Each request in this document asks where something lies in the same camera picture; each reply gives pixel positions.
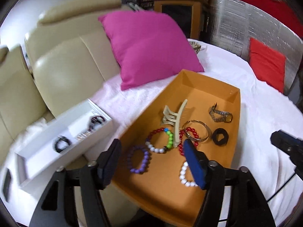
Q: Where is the red bead bracelet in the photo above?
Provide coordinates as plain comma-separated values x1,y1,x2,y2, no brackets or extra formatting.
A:
178,127,200,157

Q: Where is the silver bangle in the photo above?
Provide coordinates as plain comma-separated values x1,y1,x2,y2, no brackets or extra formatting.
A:
182,120,212,142

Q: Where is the multicolour bead bracelet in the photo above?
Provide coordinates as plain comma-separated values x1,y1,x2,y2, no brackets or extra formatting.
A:
144,127,175,154

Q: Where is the small red pillow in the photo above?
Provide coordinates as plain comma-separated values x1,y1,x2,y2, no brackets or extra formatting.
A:
249,37,286,94

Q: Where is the metal link watch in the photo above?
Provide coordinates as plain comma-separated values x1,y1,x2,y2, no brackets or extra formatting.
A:
209,103,233,123

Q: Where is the black ring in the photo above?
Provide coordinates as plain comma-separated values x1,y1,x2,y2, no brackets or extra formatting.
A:
212,127,229,146

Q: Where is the wooden cabinet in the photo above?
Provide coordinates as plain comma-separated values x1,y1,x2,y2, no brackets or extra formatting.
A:
153,0,206,40

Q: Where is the patterned fabric piece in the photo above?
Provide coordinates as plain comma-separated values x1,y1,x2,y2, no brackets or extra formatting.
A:
188,40,207,54

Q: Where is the beige hair claw clip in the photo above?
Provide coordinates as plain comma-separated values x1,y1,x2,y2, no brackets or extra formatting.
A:
161,99,192,148

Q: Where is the large red cushion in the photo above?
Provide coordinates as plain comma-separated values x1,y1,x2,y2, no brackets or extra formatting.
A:
240,0,302,39

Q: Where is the white bead bracelet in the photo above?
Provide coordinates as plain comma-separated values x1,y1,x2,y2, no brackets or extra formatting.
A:
179,161,199,188

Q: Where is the black cable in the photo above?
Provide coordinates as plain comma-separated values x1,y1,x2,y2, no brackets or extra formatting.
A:
265,169,299,202

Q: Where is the orange cardboard box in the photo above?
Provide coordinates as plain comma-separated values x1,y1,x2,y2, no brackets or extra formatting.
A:
111,69,241,227

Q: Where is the purple bead bracelet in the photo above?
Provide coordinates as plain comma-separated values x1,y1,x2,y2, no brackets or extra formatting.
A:
126,145,152,174

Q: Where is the silver foil insulation panel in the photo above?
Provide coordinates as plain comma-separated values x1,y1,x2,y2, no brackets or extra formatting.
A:
206,0,302,95

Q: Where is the white jewelry tray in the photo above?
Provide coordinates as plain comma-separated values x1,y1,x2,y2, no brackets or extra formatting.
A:
16,100,113,194

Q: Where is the magenta pillow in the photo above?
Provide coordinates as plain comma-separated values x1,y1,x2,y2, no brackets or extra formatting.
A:
98,10,204,91

